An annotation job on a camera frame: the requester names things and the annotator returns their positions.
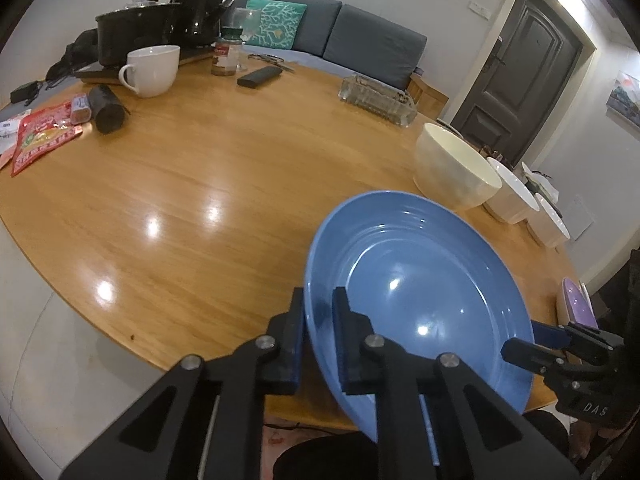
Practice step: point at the large cream bowl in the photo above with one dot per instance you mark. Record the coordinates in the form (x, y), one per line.
(450, 180)

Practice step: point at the metal scissors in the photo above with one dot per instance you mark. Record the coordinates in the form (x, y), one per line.
(270, 58)

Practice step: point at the dark grey door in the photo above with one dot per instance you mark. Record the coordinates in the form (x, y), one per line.
(525, 60)

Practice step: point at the wooden side table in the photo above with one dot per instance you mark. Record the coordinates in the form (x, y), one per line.
(425, 95)

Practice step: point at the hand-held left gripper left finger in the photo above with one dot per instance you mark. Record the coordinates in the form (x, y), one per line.
(298, 332)

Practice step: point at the white mug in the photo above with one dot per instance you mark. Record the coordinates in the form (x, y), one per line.
(155, 72)

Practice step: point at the clear glass cup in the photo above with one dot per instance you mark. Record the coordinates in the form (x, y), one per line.
(247, 25)

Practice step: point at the tissue box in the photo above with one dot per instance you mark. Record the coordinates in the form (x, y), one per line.
(542, 185)

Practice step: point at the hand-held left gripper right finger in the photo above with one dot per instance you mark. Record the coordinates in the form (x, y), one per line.
(345, 355)

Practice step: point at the teal patterned cushion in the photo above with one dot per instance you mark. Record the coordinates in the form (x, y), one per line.
(277, 22)

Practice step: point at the white light switch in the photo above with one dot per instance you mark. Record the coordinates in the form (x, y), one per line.
(480, 8)

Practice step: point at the red snack packet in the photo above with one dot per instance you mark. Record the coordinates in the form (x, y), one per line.
(42, 135)

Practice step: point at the white wall panel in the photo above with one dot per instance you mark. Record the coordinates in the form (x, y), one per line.
(580, 217)

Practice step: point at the white packet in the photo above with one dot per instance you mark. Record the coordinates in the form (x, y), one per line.
(7, 132)

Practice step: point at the purple plate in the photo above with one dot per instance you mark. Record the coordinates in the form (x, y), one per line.
(575, 305)

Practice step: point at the glass pot lid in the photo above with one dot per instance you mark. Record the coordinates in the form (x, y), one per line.
(142, 0)

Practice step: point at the black case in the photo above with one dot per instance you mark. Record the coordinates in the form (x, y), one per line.
(260, 77)

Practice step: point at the unframed landscape wall picture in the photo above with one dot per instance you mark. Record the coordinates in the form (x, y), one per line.
(625, 100)

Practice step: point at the black kettle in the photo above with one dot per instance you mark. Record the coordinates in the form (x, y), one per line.
(197, 15)

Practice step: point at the black pot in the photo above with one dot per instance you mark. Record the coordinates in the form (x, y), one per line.
(135, 35)

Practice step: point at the white bowl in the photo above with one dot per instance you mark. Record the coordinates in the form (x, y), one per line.
(545, 230)
(505, 200)

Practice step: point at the black power adapter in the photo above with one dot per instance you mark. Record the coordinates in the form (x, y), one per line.
(25, 92)

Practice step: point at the sausage packet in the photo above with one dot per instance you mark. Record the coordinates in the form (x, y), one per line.
(80, 107)

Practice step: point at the black roll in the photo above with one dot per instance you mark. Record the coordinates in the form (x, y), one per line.
(106, 110)

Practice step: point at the red label glass jar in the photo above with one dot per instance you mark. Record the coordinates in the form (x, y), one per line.
(225, 55)

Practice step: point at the black bag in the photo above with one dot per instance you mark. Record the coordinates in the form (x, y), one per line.
(80, 50)

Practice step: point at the rectangular glass ashtray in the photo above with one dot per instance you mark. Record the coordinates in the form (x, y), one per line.
(375, 100)

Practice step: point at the grey sofa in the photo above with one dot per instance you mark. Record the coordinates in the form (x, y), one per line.
(370, 35)

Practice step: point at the blue plate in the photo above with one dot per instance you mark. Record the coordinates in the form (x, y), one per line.
(410, 270)

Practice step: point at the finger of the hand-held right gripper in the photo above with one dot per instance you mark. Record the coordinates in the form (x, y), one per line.
(525, 352)
(550, 333)

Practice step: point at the black tea tray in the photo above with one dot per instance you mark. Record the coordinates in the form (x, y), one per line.
(95, 74)

